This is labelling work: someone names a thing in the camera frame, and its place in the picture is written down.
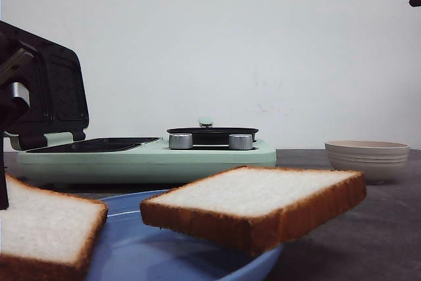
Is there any sandwich maker hinged lid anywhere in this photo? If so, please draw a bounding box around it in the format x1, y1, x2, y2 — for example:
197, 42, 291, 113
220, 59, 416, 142
1, 22, 89, 151

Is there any silver control knob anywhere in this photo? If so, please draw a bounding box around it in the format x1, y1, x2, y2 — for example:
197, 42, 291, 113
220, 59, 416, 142
228, 134, 253, 151
168, 133, 193, 150

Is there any black round frying pan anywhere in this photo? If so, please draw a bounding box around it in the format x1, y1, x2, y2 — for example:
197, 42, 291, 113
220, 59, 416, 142
167, 117, 259, 145

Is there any mint green sandwich maker base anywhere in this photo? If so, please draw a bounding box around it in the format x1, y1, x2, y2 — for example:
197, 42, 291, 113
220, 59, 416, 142
17, 138, 276, 184

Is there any left silver control knob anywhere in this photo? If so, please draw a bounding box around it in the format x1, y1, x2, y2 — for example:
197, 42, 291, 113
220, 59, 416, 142
168, 133, 193, 150

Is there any beige ribbed bowl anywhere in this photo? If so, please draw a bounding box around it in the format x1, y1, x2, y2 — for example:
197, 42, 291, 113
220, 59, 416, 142
325, 140, 410, 184

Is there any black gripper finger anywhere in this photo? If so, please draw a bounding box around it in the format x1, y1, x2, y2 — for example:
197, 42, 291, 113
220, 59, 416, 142
409, 0, 421, 7

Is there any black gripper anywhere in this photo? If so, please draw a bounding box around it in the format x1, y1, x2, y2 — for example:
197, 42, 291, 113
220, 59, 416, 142
0, 33, 30, 210

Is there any right silver control knob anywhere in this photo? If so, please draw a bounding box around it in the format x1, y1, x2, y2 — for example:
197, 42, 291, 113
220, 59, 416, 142
228, 134, 253, 151

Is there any blue plate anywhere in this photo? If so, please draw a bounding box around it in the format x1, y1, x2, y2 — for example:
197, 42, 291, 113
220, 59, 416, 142
86, 191, 284, 280

